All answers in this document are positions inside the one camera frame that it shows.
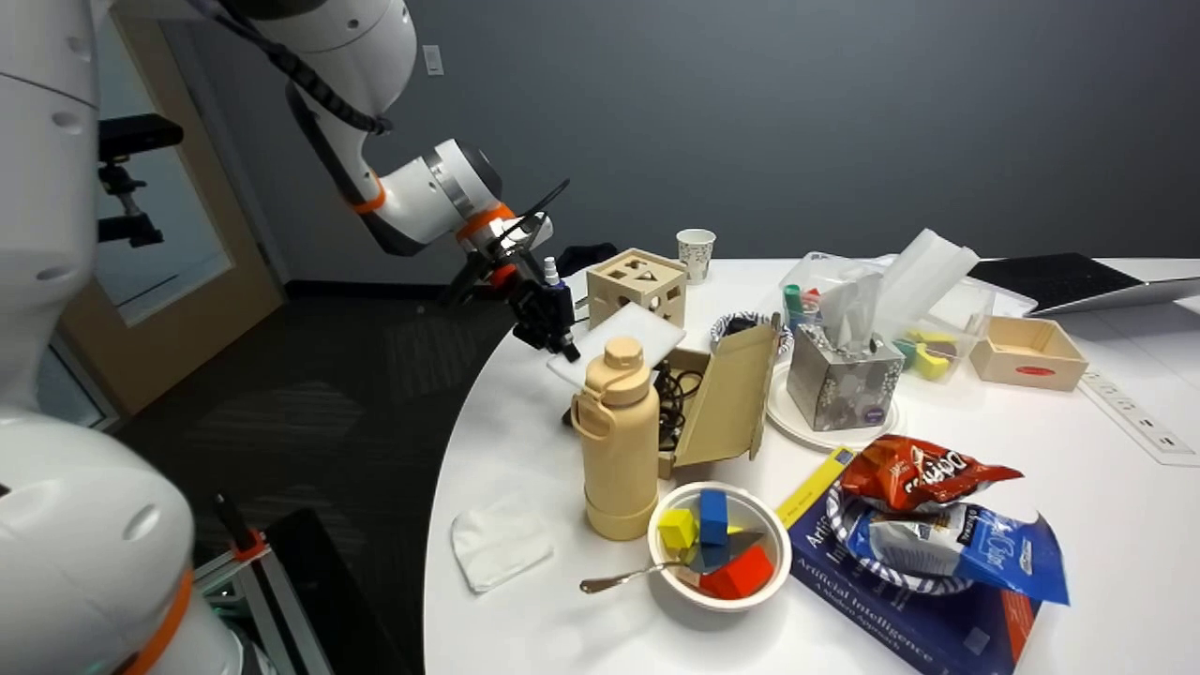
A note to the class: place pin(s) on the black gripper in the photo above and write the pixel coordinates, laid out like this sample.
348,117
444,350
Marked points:
541,304

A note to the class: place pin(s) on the brown cardboard box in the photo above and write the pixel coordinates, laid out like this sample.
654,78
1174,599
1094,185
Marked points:
713,404

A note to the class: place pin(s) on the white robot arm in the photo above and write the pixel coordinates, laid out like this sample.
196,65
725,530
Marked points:
95,545

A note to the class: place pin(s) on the wooden shape sorter box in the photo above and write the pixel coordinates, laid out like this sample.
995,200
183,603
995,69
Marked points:
641,279

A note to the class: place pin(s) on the grey tissue box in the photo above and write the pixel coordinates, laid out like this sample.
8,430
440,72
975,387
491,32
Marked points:
840,387

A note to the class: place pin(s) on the beige water bottle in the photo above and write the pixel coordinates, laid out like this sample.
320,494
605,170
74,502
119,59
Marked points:
618,419

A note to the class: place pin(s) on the paper cup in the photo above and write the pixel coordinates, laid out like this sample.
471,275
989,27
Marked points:
694,252

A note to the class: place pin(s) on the small patterned dish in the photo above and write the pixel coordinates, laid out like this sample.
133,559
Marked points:
748,322

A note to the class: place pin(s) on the white folded cloth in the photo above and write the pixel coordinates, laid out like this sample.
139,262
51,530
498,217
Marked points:
500,540

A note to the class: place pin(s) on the yellow block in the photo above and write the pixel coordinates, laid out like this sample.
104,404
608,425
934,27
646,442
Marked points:
679,530

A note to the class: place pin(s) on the white plate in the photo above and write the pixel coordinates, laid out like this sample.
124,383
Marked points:
788,422

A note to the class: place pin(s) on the blue block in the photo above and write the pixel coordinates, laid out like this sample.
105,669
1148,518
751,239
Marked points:
713,518

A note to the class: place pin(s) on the white bowl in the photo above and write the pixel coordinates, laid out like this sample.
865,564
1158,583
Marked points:
679,590

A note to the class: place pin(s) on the metal spoon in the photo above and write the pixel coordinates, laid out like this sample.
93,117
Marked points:
658,569

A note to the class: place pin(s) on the yellow ruler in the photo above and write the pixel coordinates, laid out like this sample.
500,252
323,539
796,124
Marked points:
810,484

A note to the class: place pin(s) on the red block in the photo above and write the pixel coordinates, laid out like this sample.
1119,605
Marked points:
740,574

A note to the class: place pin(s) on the red chip bag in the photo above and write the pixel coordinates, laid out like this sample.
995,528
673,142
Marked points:
901,475

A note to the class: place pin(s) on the clear plastic container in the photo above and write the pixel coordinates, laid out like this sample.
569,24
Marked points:
945,335

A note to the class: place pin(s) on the small wooden tray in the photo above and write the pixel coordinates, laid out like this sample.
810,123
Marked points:
1028,353

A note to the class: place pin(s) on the laptop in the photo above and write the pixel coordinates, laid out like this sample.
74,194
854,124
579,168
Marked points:
1076,283

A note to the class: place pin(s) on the blue white snack bag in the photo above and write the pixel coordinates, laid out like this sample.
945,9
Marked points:
950,549

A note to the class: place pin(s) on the blue book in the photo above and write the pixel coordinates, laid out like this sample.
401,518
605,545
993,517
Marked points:
965,633

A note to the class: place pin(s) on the clear ruler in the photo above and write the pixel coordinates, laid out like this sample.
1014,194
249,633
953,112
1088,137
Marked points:
1158,442

